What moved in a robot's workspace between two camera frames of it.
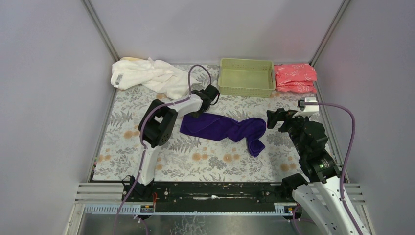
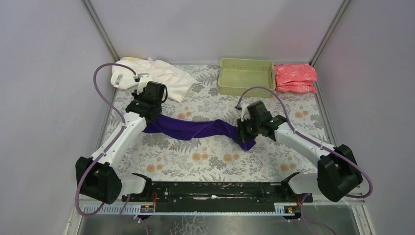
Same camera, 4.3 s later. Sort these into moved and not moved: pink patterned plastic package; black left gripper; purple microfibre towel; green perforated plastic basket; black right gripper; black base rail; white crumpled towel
Moved: black right gripper; black left gripper; purple microfibre towel
Not moved: black base rail; green perforated plastic basket; pink patterned plastic package; white crumpled towel
